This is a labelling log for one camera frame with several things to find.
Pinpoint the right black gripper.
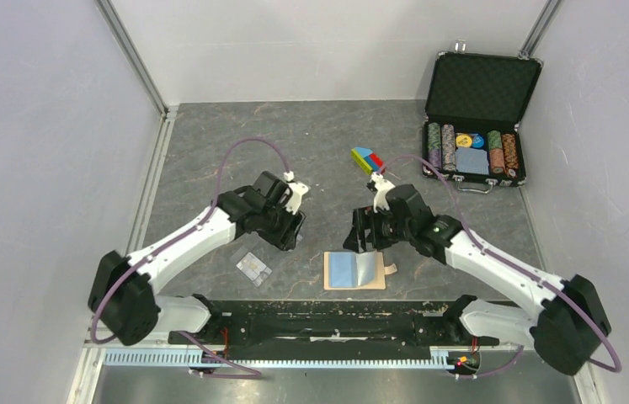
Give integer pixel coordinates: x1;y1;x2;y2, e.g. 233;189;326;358
343;203;413;253

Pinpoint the beige card holder wallet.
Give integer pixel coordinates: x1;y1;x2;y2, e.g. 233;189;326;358
323;252;397;290

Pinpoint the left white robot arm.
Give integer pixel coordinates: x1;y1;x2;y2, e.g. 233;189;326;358
87;171;310;346

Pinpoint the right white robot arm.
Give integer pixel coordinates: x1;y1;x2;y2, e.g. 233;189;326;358
343;178;621;375

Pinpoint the blue playing card deck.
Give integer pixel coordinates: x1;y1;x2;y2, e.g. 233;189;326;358
456;147;489;175

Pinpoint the colourful toy brick block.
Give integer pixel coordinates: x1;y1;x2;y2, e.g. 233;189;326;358
351;146;386;175

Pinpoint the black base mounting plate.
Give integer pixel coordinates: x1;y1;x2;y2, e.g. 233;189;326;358
192;300;498;361

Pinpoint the green purple chip stack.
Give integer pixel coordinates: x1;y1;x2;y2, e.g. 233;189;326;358
427;123;442;170

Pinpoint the grey pink chip stack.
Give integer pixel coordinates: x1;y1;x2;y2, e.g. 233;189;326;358
441;124;456;171

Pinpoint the yellow dealer chip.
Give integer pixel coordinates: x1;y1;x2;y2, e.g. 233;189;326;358
456;133;473;148

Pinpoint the blue dealer chip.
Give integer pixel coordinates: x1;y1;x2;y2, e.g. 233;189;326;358
471;134;486;150

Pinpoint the black poker chip case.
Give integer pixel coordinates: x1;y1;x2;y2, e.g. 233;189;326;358
421;51;543;189

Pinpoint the green red chip stack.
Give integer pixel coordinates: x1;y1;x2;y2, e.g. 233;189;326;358
488;130;505;174

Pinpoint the orange brown chip stack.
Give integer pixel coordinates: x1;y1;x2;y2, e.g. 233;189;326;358
501;133;520;178

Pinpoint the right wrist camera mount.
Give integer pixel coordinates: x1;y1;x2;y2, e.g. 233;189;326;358
366;172;395;213

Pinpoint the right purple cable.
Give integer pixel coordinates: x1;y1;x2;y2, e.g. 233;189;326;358
378;154;623;374

